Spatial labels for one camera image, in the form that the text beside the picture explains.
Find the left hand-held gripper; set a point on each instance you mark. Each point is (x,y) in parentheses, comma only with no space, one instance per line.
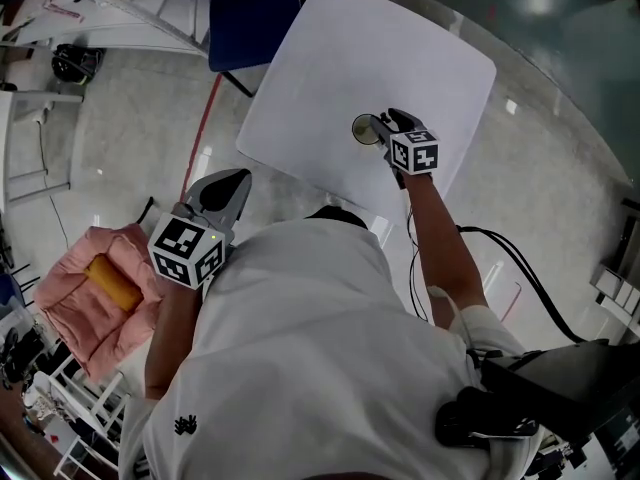
(185,253)

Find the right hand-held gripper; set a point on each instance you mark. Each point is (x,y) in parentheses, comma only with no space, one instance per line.
(415,153)

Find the white cup with dark rim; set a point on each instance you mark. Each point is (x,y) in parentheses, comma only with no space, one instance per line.
(361,128)

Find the person's right forearm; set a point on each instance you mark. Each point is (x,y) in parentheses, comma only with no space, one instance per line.
(445,248)

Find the person's left forearm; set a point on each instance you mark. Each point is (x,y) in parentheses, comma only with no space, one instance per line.
(172,338)

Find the orange cylinder roll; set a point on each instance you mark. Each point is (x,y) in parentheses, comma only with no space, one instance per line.
(112,283)

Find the table with white tablecloth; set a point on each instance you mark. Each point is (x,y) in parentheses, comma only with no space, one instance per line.
(370,78)

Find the pink cushion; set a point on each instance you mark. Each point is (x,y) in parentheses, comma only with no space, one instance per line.
(95,313)

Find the person's white shirt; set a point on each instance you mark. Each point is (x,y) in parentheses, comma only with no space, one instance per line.
(300,368)

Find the white wooden chair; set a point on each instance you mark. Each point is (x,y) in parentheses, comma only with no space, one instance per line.
(85,418)

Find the white side table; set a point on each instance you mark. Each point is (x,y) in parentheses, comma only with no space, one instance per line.
(30,118)

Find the dark blue chair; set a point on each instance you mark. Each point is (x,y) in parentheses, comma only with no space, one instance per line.
(250,23)

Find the white metal shelf rack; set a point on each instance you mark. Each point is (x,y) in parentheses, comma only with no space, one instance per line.
(100,13)

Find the black waist device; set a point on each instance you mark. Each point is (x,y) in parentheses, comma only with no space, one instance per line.
(475,418)

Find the dark desk edge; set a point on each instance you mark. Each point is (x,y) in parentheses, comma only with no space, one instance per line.
(565,383)

